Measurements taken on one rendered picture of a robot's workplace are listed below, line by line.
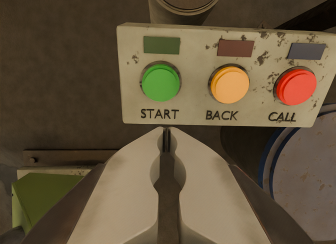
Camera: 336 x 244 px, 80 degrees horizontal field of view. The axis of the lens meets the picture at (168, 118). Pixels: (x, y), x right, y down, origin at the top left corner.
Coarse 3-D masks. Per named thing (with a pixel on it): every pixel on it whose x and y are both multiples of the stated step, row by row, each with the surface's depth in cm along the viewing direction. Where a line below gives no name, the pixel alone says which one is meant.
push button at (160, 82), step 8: (160, 64) 21; (152, 72) 20; (160, 72) 20; (168, 72) 20; (144, 80) 21; (152, 80) 21; (160, 80) 21; (168, 80) 21; (176, 80) 21; (144, 88) 22; (152, 88) 21; (160, 88) 21; (168, 88) 21; (176, 88) 22; (152, 96) 22; (160, 96) 22; (168, 96) 22
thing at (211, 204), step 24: (168, 144) 12; (192, 144) 11; (192, 168) 9; (216, 168) 9; (192, 192) 8; (216, 192) 8; (240, 192) 8; (192, 216) 7; (216, 216) 7; (240, 216) 7; (192, 240) 7; (216, 240) 6; (240, 240) 6; (264, 240) 6
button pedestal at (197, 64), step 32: (128, 32) 20; (160, 32) 20; (192, 32) 20; (224, 32) 20; (256, 32) 20; (288, 32) 20; (320, 32) 22; (128, 64) 21; (192, 64) 21; (224, 64) 21; (256, 64) 22; (288, 64) 22; (320, 64) 22; (128, 96) 23; (192, 96) 23; (256, 96) 23; (320, 96) 24
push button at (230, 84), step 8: (224, 72) 21; (232, 72) 21; (240, 72) 21; (216, 80) 21; (224, 80) 21; (232, 80) 21; (240, 80) 21; (248, 80) 22; (216, 88) 22; (224, 88) 22; (232, 88) 22; (240, 88) 22; (216, 96) 22; (224, 96) 22; (232, 96) 22; (240, 96) 22
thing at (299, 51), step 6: (294, 48) 21; (300, 48) 21; (306, 48) 21; (312, 48) 21; (318, 48) 21; (324, 48) 21; (288, 54) 21; (294, 54) 21; (300, 54) 21; (306, 54) 21; (312, 54) 21; (318, 54) 21
